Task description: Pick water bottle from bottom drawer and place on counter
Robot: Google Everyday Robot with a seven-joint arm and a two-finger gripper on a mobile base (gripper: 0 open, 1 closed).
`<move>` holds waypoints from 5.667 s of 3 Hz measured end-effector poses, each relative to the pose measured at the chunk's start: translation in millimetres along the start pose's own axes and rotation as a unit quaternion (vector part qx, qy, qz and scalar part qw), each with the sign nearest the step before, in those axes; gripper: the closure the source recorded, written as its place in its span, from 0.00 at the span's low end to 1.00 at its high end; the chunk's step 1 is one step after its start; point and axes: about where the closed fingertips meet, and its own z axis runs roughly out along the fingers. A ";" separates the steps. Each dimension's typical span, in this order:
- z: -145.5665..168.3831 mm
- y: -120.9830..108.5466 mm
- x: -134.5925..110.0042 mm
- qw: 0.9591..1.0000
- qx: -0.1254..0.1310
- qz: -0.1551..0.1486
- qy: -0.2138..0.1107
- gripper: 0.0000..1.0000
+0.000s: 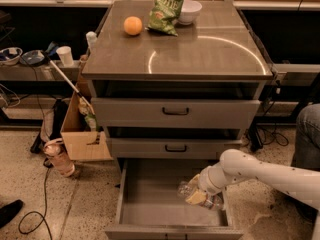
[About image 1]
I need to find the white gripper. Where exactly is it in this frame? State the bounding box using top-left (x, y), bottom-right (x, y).
top-left (185, 165), bottom-right (223, 205)

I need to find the clear plastic water bottle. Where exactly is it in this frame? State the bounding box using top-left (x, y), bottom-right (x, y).
top-left (177, 181), bottom-right (224, 210)

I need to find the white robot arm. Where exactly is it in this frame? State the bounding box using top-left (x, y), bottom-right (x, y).
top-left (185, 149), bottom-right (320, 211)

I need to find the open bottom drawer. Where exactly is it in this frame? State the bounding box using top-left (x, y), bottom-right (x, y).
top-left (106, 159), bottom-right (243, 240)

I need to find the middle grey drawer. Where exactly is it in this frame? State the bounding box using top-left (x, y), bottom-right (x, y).
top-left (107, 127), bottom-right (242, 159)

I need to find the grey drawer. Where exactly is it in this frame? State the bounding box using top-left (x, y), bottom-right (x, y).
top-left (107, 127), bottom-right (242, 159)
top-left (92, 98), bottom-right (259, 129)

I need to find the top grey drawer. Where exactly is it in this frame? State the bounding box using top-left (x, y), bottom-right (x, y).
top-left (92, 98), bottom-right (259, 129)

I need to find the grey drawer cabinet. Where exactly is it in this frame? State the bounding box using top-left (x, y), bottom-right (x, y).
top-left (81, 0), bottom-right (275, 240)

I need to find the white bottle beside cabinet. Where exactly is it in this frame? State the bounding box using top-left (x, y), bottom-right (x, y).
top-left (86, 31), bottom-right (97, 51)

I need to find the person leg in jeans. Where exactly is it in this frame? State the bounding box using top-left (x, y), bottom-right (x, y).
top-left (292, 104), bottom-right (320, 171)

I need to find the cardboard box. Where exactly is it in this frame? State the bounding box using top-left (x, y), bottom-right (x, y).
top-left (60, 80), bottom-right (114, 162)

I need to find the orange fruit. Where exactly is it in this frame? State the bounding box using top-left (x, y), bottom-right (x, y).
top-left (123, 16), bottom-right (143, 36)

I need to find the white bowl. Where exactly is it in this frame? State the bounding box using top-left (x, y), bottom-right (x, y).
top-left (178, 0), bottom-right (202, 25)

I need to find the white stick tool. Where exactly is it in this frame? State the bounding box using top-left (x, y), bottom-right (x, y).
top-left (41, 51), bottom-right (95, 115)

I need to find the green chip bag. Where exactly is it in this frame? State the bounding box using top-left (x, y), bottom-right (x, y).
top-left (147, 0), bottom-right (184, 36)

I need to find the black shoe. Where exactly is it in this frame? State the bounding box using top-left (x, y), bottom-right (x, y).
top-left (0, 199), bottom-right (23, 228)

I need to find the white paper cup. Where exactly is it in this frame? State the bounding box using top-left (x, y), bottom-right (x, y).
top-left (56, 46), bottom-right (74, 67)

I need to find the dark round dish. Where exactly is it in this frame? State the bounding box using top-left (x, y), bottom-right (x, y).
top-left (19, 50), bottom-right (46, 66)

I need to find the left low shelf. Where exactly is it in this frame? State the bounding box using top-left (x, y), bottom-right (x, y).
top-left (0, 61), bottom-right (80, 81)

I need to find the bowl on left shelf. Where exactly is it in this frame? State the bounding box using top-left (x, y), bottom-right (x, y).
top-left (0, 47), bottom-right (23, 66)

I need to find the black cables right floor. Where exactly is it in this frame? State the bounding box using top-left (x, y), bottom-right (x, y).
top-left (246, 120), bottom-right (290, 152)

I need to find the black floor cable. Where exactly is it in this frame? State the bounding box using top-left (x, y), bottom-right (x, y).
top-left (18, 166), bottom-right (54, 240)

